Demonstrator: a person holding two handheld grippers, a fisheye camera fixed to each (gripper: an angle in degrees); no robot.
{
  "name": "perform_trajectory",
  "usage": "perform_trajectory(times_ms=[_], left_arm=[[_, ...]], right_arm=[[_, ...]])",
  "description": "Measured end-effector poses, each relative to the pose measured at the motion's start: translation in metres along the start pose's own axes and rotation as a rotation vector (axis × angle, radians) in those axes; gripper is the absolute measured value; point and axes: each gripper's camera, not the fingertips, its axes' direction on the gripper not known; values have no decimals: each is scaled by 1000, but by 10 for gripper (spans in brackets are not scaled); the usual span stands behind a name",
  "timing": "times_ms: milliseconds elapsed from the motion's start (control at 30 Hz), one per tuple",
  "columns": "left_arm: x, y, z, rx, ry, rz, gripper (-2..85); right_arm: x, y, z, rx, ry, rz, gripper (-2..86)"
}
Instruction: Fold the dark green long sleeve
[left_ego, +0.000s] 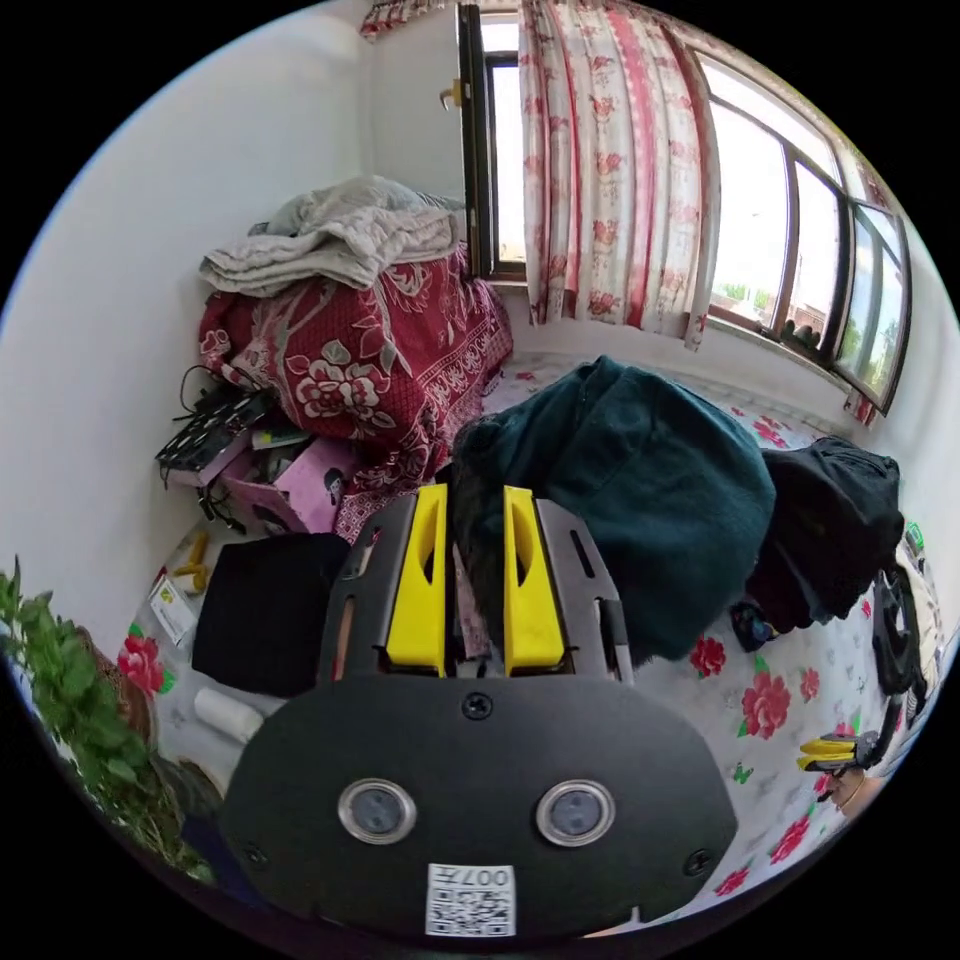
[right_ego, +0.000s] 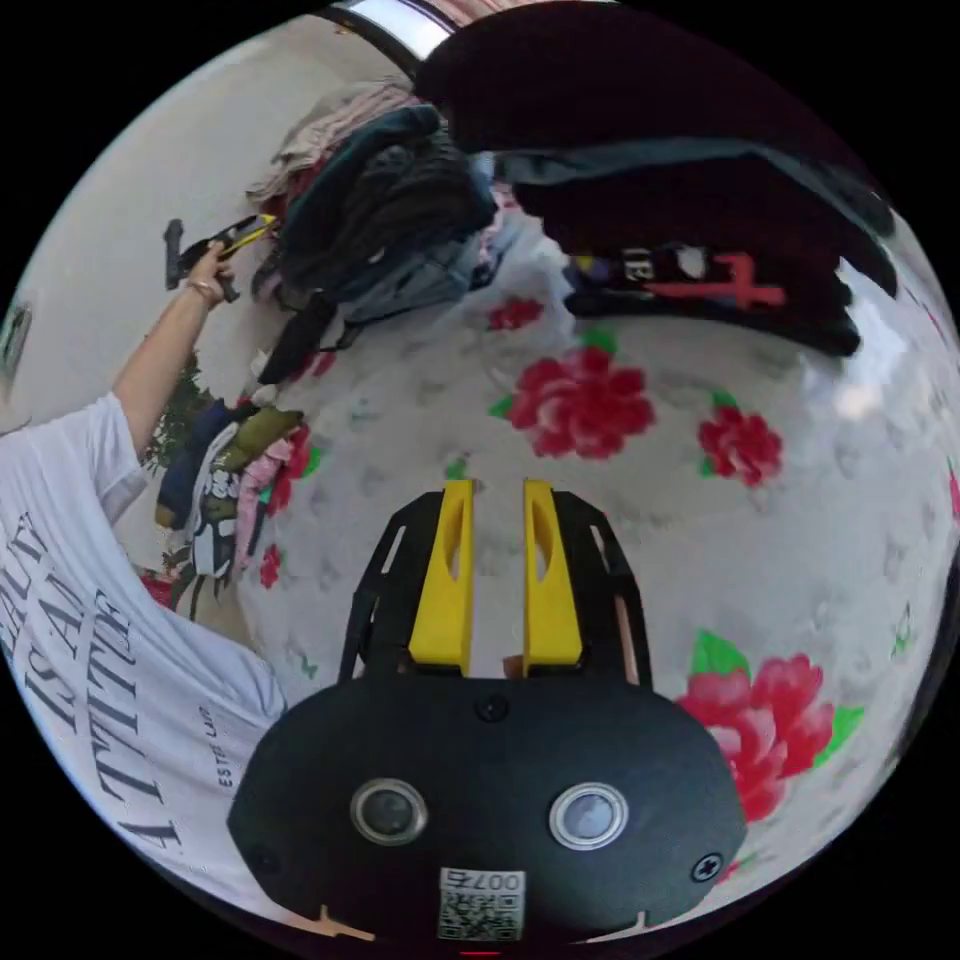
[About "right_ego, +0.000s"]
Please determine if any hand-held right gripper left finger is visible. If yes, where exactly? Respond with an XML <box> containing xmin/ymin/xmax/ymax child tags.
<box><xmin>408</xmin><ymin>479</ymin><xmax>475</xmax><ymax>673</ymax></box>

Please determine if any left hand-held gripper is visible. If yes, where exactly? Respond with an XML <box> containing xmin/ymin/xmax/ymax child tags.
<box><xmin>178</xmin><ymin>212</ymin><xmax>280</xmax><ymax>304</ymax></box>

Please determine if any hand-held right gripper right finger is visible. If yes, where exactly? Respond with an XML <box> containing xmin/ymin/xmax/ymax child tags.
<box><xmin>522</xmin><ymin>479</ymin><xmax>586</xmax><ymax>676</ymax></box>

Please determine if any dark green long sleeve shirt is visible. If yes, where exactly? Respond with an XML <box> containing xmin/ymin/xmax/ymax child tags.
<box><xmin>281</xmin><ymin>103</ymin><xmax>445</xmax><ymax>260</ymax></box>

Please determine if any person's left forearm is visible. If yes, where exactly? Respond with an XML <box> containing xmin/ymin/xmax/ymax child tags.
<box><xmin>110</xmin><ymin>281</ymin><xmax>220</xmax><ymax>460</ymax></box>

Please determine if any person's left hand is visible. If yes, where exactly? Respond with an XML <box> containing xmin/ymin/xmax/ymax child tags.
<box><xmin>182</xmin><ymin>239</ymin><xmax>235</xmax><ymax>307</ymax></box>

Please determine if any bed with floral sheet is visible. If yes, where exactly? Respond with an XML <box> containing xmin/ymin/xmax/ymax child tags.
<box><xmin>230</xmin><ymin>198</ymin><xmax>960</xmax><ymax>890</ymax></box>

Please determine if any pile of unfolded clothes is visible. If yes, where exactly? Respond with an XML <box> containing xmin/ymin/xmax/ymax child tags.
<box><xmin>245</xmin><ymin>74</ymin><xmax>502</xmax><ymax>387</ymax></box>

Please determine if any small heap of colourful clothes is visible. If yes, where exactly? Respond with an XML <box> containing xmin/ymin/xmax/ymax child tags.
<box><xmin>154</xmin><ymin>398</ymin><xmax>313</xmax><ymax>601</ymax></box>

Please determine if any person's body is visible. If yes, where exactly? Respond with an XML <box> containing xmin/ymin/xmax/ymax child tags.
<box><xmin>0</xmin><ymin>389</ymin><xmax>291</xmax><ymax>905</ymax></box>

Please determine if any stack of folded dark clothes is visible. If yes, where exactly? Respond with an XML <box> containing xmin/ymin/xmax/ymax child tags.
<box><xmin>413</xmin><ymin>11</ymin><xmax>901</xmax><ymax>360</ymax></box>

